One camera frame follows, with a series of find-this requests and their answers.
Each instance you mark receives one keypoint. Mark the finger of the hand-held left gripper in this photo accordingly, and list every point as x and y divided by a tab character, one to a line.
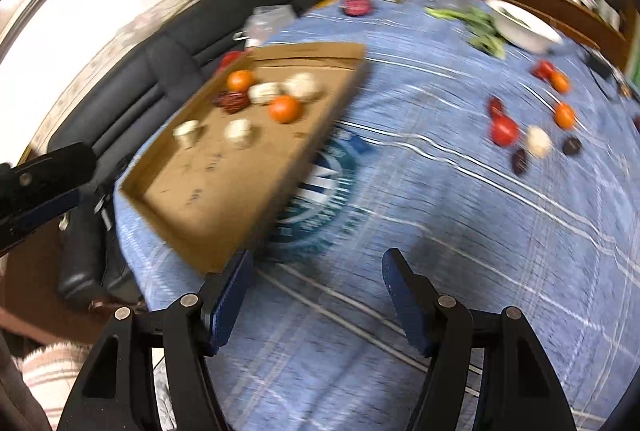
12	242
50	206

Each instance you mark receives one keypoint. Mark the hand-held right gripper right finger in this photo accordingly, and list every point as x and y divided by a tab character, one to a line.
405	301

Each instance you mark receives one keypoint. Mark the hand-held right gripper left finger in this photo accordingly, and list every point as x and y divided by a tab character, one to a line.
232	296

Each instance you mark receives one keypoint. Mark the shallow cardboard box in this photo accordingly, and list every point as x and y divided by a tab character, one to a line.
215	191

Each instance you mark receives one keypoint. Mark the mandarin orange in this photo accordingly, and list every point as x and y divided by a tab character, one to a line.
565	115
560	82
241	80
286	108

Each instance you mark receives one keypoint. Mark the large red jujube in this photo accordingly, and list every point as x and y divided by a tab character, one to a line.
231	101

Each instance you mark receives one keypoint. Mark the white pastry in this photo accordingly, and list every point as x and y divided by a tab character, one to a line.
265	93
539	142

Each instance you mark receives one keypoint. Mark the blue plaid tablecloth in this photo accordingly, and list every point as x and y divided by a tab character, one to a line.
450	221

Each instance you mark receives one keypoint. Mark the striped pink cloth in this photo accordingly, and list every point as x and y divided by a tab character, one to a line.
50	376

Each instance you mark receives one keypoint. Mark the large red tomato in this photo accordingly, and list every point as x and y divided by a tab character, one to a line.
504	131

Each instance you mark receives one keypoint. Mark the black leather sofa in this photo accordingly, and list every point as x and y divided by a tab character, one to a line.
190	31

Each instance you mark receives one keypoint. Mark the small red tomato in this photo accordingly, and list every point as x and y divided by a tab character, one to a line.
230	60
543	70

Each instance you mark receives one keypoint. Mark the clear plastic container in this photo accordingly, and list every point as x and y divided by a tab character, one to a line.
270	23

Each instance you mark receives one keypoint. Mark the green bok choy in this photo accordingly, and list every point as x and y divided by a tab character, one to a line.
480	28

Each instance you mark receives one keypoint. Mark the white bowl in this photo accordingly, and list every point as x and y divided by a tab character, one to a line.
522	31

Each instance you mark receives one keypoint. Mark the black power adapter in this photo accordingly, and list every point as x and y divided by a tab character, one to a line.
599	63

